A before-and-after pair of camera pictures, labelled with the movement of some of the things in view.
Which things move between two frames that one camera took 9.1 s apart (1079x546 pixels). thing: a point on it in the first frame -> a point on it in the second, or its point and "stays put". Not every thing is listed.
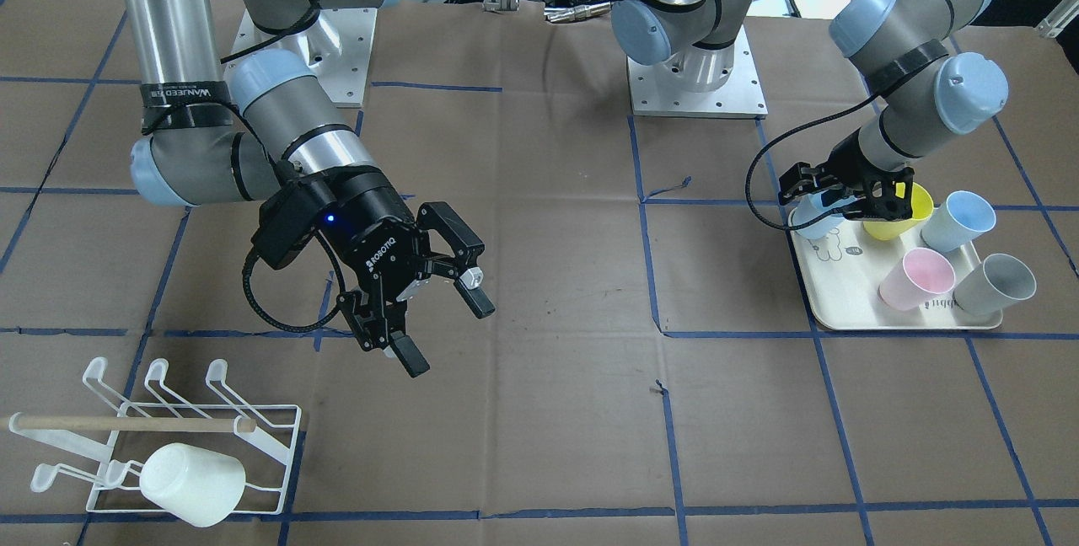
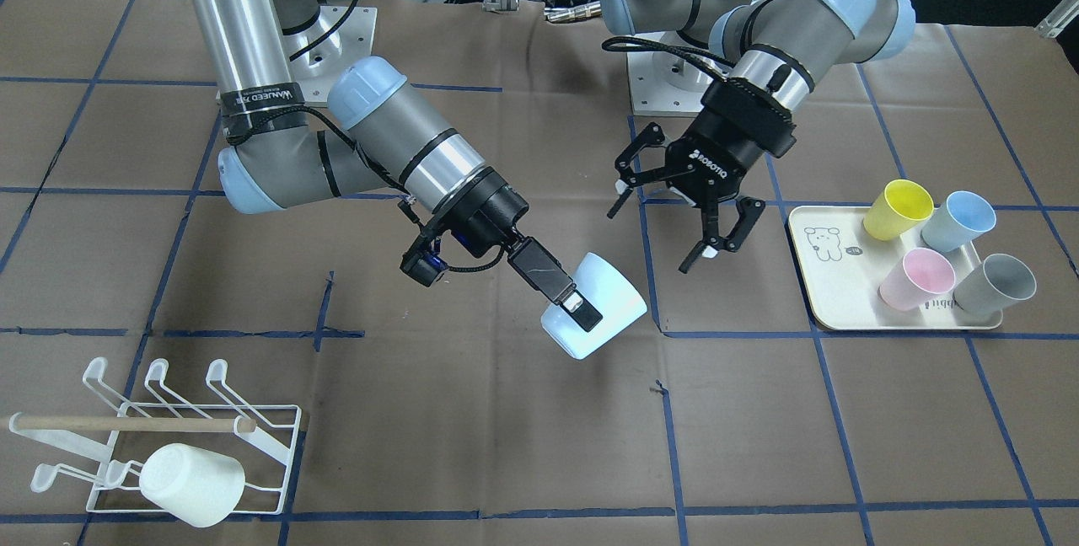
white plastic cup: [201, 488] stays put
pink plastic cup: [923, 275] stays put
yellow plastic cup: [922, 208] stays put
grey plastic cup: [998, 284] stays put
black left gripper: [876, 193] -> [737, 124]
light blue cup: [811, 206] -> [611, 291]
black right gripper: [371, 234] -> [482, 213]
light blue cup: [959, 220] stays put
